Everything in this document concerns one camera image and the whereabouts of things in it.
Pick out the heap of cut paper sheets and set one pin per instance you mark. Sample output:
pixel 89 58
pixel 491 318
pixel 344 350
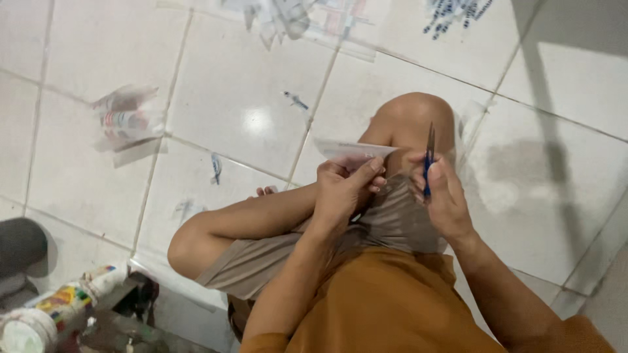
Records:
pixel 304 19

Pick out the orange shirt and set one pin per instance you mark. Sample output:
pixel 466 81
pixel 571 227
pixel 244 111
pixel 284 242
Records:
pixel 407 309

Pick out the beige shorts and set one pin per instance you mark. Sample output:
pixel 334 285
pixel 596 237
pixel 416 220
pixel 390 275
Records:
pixel 333 240

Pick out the white paper sheet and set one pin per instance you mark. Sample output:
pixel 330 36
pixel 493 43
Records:
pixel 351 148

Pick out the colourful labelled plastic bottle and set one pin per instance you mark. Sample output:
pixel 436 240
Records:
pixel 54 306

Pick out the clear plastic printed wrapper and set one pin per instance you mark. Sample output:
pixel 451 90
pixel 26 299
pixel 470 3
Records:
pixel 128 120

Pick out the person's left hand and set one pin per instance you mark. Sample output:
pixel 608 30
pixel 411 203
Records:
pixel 338 193

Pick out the person's right hand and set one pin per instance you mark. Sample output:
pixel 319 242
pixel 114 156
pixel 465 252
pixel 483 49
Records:
pixel 449 198

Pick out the dark grey round object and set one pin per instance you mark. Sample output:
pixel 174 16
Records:
pixel 19 255

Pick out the person's legs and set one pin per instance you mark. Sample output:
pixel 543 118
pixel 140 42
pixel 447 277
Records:
pixel 274 215

